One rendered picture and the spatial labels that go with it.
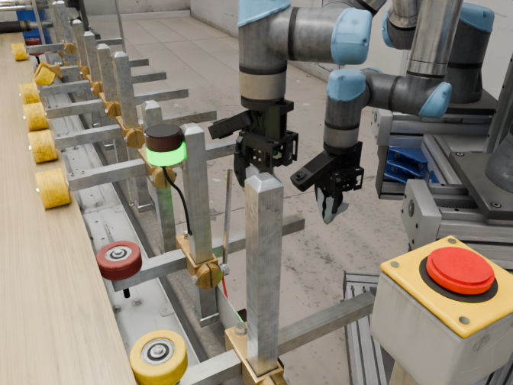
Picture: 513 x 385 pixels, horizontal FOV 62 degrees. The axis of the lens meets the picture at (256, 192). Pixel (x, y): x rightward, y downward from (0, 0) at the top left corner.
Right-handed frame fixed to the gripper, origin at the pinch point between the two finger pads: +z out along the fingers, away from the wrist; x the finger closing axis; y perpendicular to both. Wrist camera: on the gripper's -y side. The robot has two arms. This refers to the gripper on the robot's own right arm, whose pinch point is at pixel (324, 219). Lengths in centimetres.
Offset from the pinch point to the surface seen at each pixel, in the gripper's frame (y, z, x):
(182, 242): -35.0, -4.4, 2.1
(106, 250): -50, -8, 2
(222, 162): 56, 83, 192
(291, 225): -10.4, -2.6, -1.4
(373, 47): 243, 30, 249
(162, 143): -39, -31, -7
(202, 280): -34.9, -2.3, -8.4
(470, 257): -32, -41, -55
